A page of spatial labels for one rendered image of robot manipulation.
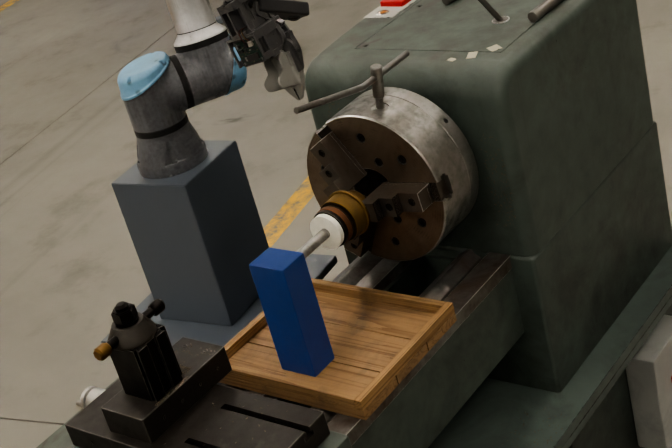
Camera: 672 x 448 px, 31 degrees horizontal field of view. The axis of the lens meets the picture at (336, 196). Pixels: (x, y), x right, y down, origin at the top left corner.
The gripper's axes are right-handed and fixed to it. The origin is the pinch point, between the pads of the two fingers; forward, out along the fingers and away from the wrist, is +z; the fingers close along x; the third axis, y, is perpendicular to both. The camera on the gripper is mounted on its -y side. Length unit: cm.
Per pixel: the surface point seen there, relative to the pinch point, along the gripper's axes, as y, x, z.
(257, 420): 44, 4, 38
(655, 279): -68, 6, 83
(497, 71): -27.4, 20.2, 13.9
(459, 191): -14.1, 11.2, 30.3
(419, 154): -8.8, 11.0, 19.6
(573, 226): -41, 12, 54
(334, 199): 1.9, -2.7, 20.8
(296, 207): -156, -195, 86
